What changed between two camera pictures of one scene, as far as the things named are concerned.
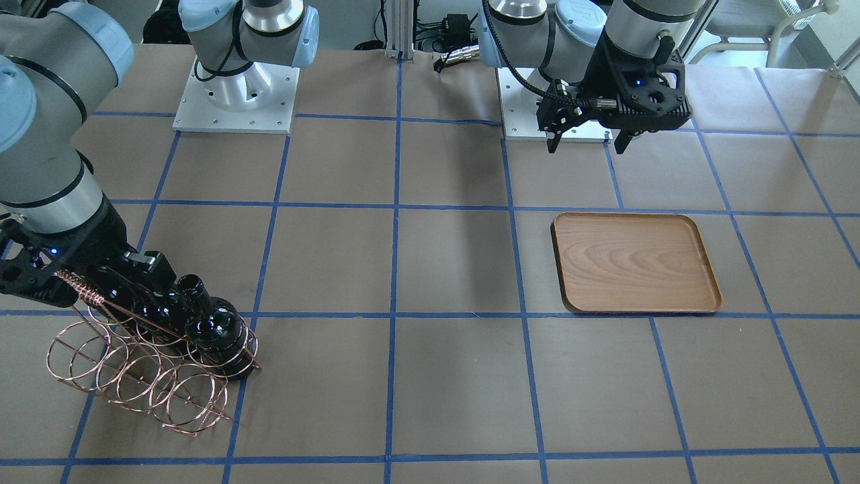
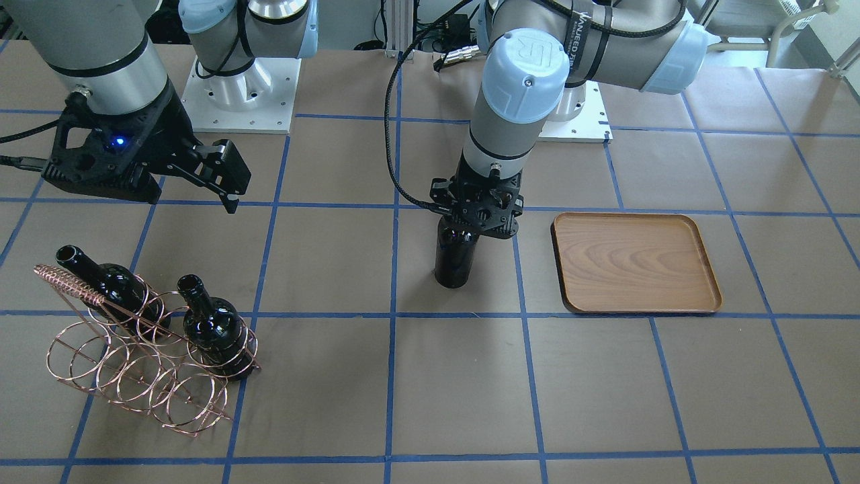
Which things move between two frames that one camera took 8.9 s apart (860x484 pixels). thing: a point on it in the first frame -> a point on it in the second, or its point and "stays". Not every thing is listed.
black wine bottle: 162,313 -> 456,244
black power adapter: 456,27 stays
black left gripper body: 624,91 -> 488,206
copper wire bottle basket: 179,378 stays
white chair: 754,25 stays
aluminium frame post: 400,35 stays
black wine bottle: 217,329 stays
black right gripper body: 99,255 -> 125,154
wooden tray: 634,263 stays
